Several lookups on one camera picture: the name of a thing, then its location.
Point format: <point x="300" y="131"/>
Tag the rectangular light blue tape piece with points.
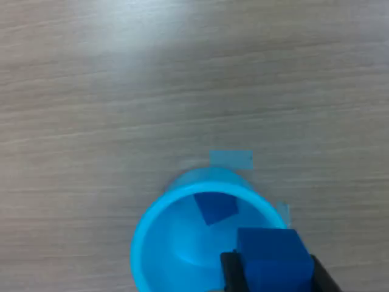
<point x="231" y="159"/>

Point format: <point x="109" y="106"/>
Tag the small light blue tape piece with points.
<point x="284" y="214"/>

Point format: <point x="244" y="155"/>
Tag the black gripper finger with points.
<point x="323" y="281"/>
<point x="235" y="273"/>

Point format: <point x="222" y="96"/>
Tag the blue cube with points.
<point x="216" y="208"/>
<point x="273" y="258"/>

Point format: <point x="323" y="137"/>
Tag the blue plastic cup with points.
<point x="170" y="243"/>

